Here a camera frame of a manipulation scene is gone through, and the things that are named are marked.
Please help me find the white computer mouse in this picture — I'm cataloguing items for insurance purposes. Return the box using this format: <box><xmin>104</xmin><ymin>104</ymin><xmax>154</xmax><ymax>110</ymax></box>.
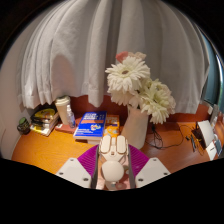
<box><xmin>98</xmin><ymin>134</ymin><xmax>129</xmax><ymax>184</ymax></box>

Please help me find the white ceramic jug vase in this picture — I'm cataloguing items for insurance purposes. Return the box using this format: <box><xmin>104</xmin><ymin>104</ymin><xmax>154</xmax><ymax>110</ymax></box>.
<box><xmin>120</xmin><ymin>104</ymin><xmax>150</xmax><ymax>150</ymax></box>

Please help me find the black cable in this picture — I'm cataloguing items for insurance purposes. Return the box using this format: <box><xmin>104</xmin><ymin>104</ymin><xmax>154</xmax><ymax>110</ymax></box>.
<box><xmin>144</xmin><ymin>122</ymin><xmax>185</xmax><ymax>150</ymax></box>

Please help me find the white curtain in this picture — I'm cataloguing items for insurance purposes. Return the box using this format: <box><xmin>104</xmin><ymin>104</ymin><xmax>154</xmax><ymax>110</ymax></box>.
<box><xmin>16</xmin><ymin>0</ymin><xmax>211</xmax><ymax>114</ymax></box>

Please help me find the small white box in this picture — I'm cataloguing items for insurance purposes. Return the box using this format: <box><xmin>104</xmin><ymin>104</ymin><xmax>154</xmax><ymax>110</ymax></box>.
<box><xmin>205</xmin><ymin>141</ymin><xmax>223</xmax><ymax>161</ymax></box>

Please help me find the cream tumbler with lid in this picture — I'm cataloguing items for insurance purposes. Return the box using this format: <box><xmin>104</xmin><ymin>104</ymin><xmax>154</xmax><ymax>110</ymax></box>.
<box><xmin>54</xmin><ymin>95</ymin><xmax>72</xmax><ymax>126</ymax></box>

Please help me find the blue book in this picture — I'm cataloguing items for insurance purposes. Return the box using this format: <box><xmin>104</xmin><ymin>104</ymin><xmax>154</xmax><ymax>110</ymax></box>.
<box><xmin>73</xmin><ymin>110</ymin><xmax>108</xmax><ymax>141</ymax></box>

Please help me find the white flat panel device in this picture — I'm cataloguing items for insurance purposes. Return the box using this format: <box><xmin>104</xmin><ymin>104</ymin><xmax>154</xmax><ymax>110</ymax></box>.
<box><xmin>196</xmin><ymin>119</ymin><xmax>216</xmax><ymax>148</ymax></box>

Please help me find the orange book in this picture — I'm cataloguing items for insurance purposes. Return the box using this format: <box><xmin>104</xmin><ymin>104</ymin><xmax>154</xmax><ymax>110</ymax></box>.
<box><xmin>87</xmin><ymin>114</ymin><xmax>121</xmax><ymax>145</ymax></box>

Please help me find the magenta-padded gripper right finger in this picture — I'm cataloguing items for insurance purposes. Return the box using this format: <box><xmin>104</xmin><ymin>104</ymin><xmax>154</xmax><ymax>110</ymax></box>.
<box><xmin>127</xmin><ymin>143</ymin><xmax>172</xmax><ymax>190</ymax></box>

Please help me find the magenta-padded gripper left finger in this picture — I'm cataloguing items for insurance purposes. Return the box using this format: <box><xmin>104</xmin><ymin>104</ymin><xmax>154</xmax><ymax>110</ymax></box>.
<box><xmin>55</xmin><ymin>143</ymin><xmax>101</xmax><ymax>190</ymax></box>

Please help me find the dark red book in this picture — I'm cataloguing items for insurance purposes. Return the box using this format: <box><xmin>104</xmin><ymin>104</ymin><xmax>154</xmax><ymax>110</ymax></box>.
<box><xmin>54</xmin><ymin>117</ymin><xmax>84</xmax><ymax>134</ymax></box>

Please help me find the white flower bouquet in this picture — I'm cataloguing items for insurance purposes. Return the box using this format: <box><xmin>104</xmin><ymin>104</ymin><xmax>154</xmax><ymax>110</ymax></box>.
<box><xmin>104</xmin><ymin>50</ymin><xmax>177</xmax><ymax>125</ymax></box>

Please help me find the yellow and black book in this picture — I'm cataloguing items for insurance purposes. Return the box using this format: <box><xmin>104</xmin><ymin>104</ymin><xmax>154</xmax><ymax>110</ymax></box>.
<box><xmin>31</xmin><ymin>108</ymin><xmax>58</xmax><ymax>122</ymax></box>

